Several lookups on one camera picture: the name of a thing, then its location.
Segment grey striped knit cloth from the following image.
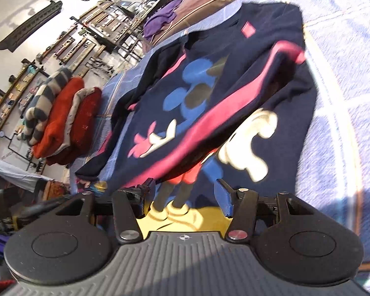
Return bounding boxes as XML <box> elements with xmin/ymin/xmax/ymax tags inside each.
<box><xmin>24</xmin><ymin>68</ymin><xmax>73</xmax><ymax>146</ymax></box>

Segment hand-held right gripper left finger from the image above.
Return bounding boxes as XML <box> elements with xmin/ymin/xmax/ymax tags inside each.
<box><xmin>54</xmin><ymin>180</ymin><xmax>156</xmax><ymax>244</ymax></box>

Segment black metal table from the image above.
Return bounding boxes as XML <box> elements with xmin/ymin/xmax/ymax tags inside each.
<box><xmin>72</xmin><ymin>1</ymin><xmax>144</xmax><ymax>60</ymax></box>

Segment navy cartoon print sweater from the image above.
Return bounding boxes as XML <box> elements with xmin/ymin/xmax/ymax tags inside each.
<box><xmin>75</xmin><ymin>1</ymin><xmax>319</xmax><ymax>233</ymax></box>

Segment red buttoned cardigan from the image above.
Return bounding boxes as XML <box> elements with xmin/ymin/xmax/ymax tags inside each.
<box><xmin>46</xmin><ymin>88</ymin><xmax>103</xmax><ymax>166</ymax></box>

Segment purple cloth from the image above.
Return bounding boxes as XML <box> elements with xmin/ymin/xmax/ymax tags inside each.
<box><xmin>143</xmin><ymin>0</ymin><xmax>188</xmax><ymax>40</ymax></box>

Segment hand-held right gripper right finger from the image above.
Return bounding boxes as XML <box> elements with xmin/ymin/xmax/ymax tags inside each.
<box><xmin>214</xmin><ymin>179</ymin><xmax>316</xmax><ymax>242</ymax></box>

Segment red knit sweater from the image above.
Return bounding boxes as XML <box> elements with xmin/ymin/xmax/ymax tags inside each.
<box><xmin>34</xmin><ymin>77</ymin><xmax>85</xmax><ymax>158</ymax></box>

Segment black roof-shaped wall shelf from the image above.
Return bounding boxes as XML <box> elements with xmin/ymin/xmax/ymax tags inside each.
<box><xmin>0</xmin><ymin>0</ymin><xmax>63</xmax><ymax>53</ymax></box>

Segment wooden wall display rack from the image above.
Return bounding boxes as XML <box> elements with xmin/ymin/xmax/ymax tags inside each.
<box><xmin>0</xmin><ymin>0</ymin><xmax>121</xmax><ymax>167</ymax></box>

